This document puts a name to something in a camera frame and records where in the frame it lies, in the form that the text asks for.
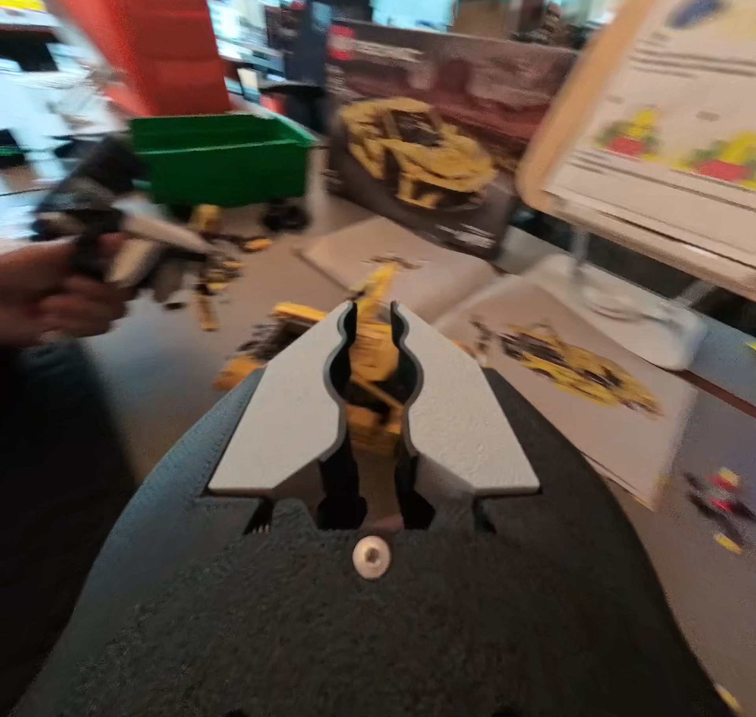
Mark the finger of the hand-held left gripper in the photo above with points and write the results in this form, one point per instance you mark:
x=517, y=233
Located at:
x=159, y=226

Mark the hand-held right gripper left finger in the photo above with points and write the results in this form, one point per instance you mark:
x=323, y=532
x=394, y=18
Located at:
x=283, y=421

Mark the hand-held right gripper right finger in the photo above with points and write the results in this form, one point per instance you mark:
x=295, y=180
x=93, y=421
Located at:
x=466, y=427

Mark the yellow brick car model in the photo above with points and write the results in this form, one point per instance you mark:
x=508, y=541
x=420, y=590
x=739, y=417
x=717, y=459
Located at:
x=372, y=350

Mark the yellow black bumper assembly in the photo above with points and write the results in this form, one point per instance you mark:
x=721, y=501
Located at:
x=720, y=504

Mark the grey desk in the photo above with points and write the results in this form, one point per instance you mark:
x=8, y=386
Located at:
x=165, y=374

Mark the person's left hand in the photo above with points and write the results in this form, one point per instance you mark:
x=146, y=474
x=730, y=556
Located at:
x=47, y=297

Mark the pile of small black yellow pieces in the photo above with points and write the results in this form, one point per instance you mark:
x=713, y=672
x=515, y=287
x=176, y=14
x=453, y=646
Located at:
x=209, y=291

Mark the green plastic bin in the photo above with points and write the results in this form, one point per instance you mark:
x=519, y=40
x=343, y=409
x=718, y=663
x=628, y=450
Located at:
x=224, y=161

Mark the open instruction booklet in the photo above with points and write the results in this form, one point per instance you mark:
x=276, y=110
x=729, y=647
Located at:
x=561, y=421

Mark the red plastic bin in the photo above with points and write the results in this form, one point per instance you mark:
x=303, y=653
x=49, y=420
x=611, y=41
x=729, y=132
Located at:
x=153, y=37

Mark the wooden document stand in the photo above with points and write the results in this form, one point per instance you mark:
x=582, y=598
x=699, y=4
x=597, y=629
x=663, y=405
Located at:
x=567, y=108

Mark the car set box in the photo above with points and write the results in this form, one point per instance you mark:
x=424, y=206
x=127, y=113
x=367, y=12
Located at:
x=460, y=79

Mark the printed instruction sheet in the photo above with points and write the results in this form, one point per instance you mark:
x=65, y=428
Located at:
x=679, y=108

